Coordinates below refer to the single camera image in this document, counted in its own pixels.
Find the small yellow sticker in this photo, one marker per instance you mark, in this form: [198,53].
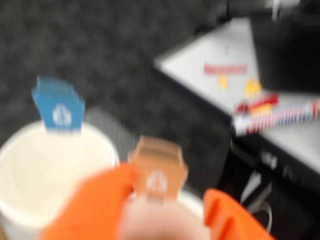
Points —
[253,87]
[223,82]

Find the red marker pen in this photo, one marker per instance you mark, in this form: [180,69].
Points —
[262,101]

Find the blue recycling bin tag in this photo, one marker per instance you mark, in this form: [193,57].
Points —
[60,110]

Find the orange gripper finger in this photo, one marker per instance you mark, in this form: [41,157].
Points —
[95,205]
[225,220]

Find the black box device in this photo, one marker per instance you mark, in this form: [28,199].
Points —
[287,50]

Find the paper cup with blue tag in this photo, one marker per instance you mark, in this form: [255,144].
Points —
[37,170]

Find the paper cup with orange tag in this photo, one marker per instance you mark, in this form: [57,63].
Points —
[162,220]

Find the red printed label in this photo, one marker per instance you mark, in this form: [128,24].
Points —
[225,68]

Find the white side table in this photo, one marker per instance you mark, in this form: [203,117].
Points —
[225,45]

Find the orange recycling bin tag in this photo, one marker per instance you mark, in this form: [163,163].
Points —
[157,162]

